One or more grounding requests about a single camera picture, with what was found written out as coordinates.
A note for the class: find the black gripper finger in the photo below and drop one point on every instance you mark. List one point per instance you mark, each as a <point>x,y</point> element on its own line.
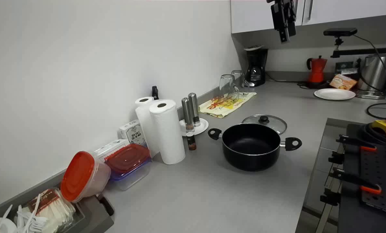
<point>278,16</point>
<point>291,19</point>

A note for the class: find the red moka pot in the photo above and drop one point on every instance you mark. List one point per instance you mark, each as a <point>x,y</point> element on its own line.
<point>316,69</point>

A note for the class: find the clear glass pot lid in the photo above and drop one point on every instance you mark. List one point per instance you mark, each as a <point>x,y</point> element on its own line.
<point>274,123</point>

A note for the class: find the black cooking pot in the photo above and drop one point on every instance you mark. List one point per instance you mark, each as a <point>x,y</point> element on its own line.
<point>251,149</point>

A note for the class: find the rectangular container with red lid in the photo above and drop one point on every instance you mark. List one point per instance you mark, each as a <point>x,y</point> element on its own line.
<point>128,161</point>

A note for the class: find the round container with red lid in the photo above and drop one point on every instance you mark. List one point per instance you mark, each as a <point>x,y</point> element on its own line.
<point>79,176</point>

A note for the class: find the black drip coffee maker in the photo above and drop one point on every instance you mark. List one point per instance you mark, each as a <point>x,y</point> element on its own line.
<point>256,64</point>

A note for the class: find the clear glass mug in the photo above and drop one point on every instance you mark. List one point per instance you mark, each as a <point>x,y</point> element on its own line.
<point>240,79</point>
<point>228,87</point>

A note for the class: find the orange cardboard box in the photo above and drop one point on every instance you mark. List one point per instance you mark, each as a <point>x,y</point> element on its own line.
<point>342,82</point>

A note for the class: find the white plate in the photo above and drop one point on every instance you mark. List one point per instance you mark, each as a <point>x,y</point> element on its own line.
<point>334,94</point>

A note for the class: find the steel electric kettle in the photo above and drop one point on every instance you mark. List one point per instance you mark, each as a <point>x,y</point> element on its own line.
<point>372,74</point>

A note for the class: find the printed yellow tea towel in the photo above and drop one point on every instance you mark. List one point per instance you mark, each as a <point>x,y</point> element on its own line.
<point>225,105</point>

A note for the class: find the steel pepper grinder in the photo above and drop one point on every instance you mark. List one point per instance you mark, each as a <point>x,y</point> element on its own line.
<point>194,106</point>

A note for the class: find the steel salt grinder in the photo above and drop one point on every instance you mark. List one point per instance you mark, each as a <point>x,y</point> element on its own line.
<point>187,113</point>

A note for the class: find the small white saucer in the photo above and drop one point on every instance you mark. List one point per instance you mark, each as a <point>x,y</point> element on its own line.
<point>202,127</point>

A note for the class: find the black and orange clamp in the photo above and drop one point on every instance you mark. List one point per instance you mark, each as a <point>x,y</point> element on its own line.
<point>355,144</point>
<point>351,179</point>

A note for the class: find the black clip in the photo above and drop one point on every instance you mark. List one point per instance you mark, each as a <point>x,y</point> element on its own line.
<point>154,92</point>

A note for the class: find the small dark spice bottle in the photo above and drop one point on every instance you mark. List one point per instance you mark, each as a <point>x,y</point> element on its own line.
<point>191,142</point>

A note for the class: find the white paper towel roll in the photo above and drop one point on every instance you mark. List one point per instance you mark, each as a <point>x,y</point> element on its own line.
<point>168,136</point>
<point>144,126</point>

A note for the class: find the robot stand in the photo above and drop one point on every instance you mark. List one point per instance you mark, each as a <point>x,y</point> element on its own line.
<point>374,168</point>

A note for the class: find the white sea salt box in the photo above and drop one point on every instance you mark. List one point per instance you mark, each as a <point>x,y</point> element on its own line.
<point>133,132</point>

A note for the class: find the flat white box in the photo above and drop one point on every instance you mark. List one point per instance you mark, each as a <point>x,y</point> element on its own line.
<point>110,148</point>

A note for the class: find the grey organiser tray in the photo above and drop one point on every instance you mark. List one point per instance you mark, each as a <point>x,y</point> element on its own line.
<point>96,213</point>

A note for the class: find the heap of white plastic forks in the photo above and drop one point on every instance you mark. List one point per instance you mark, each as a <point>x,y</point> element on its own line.
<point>29,220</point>

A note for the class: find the white plastic spoon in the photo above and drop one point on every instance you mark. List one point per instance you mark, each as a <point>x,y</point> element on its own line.
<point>3,220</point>

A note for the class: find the white wall cabinet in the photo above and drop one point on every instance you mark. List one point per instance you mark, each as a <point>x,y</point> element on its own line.
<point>251,14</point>

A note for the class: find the camera on mount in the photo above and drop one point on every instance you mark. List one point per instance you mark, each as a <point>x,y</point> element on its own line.
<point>340,31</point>

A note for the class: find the wall socket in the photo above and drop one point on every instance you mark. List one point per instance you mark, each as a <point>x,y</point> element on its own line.
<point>343,66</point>

